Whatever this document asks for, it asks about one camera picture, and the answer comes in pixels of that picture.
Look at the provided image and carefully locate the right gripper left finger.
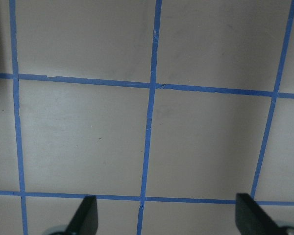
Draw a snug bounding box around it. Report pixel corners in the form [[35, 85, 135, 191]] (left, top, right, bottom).
[[64, 196, 98, 235]]

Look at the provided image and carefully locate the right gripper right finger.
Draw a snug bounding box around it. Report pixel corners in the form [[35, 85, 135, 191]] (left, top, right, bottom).
[[235, 193, 287, 235]]

